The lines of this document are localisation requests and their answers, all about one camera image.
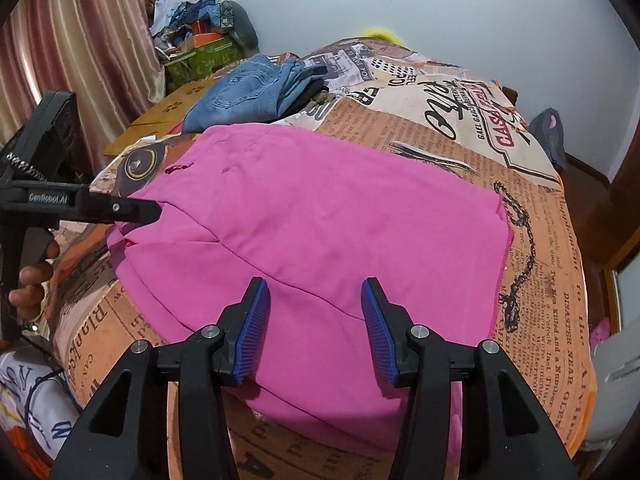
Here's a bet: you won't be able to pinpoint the brown wooden furniture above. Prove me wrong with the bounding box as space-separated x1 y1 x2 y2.
560 125 640 286

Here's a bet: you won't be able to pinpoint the yellow plush object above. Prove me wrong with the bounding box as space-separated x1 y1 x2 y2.
357 27 407 49

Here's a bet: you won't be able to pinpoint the pink pants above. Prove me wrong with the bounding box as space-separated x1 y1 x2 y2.
106 124 512 461

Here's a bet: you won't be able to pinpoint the pile of mixed clothes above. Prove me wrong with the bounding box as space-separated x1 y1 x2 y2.
152 0 261 61

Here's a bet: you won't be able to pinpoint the newspaper print blanket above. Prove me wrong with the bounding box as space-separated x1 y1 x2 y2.
50 35 598 480

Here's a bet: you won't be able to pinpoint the blue jeans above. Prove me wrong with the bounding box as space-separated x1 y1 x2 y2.
182 55 301 133

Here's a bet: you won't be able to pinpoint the dark grey bag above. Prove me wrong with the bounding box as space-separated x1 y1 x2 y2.
527 107 569 174

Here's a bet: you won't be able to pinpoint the pink shoe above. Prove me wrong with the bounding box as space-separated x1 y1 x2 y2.
589 317 612 352

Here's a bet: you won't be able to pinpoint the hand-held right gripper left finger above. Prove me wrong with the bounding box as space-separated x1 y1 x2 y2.
50 276 272 480

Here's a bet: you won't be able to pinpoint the green patterned box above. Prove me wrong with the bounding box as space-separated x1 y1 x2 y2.
164 35 247 94

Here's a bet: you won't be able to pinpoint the striped pink curtain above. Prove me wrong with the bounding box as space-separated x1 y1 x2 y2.
0 0 167 163

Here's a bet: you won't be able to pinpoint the person's left hand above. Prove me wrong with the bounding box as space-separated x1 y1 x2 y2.
7 230 62 322

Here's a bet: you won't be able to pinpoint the white printed cloth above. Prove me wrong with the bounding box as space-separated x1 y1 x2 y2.
0 345 84 462

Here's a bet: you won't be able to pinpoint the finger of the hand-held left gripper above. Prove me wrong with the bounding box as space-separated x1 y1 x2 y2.
86 194 162 225

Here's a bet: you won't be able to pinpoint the dark folded clothes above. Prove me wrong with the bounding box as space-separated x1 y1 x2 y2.
277 59 334 117

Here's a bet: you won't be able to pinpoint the white plastic object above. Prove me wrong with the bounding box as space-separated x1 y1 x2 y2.
582 327 640 457

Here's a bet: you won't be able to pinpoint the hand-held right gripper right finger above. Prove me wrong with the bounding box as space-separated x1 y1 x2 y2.
360 276 576 480

